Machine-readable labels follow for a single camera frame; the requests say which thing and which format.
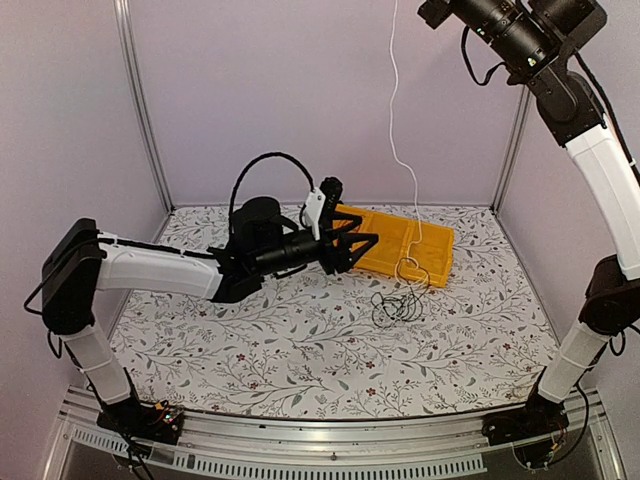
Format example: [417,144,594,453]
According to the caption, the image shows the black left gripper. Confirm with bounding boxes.
[254,213,380,279]

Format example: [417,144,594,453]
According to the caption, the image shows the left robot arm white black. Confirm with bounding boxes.
[41,193,379,434]

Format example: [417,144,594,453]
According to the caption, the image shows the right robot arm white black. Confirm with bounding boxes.
[418,1,639,436]

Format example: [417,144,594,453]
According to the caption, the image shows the yellow bin far compartment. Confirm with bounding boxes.
[336,203,380,269]

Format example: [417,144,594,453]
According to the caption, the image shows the yellow bin compartment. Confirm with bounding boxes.
[399,220,455,288]
[336,203,380,269]
[364,211,415,276]

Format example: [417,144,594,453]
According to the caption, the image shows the yellow bin middle compartment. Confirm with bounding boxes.
[364,211,415,276]

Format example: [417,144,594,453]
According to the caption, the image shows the yellow bin near compartment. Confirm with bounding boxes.
[399,220,455,288]

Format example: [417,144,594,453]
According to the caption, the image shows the floral patterned table mat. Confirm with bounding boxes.
[111,207,557,419]

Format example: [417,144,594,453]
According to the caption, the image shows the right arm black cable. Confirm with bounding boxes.
[459,24,509,87]

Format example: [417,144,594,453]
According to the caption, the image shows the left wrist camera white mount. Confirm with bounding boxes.
[299,176,343,241]

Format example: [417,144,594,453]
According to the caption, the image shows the white thin cable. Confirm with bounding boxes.
[387,0,434,291]

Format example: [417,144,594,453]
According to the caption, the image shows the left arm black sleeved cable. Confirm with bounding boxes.
[227,150,316,236]

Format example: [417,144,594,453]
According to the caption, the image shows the right aluminium frame post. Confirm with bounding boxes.
[491,86,531,214]

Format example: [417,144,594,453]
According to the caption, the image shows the aluminium frame post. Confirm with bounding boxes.
[113,0,175,213]
[491,86,531,214]

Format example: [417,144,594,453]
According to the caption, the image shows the aluminium front rail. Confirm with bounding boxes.
[43,387,627,479]

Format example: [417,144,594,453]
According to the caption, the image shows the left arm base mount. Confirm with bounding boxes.
[97,396,185,445]

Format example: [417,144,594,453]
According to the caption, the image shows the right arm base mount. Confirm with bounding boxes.
[481,391,569,470]

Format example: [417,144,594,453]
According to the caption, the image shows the left aluminium frame post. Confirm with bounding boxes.
[113,0,175,213]

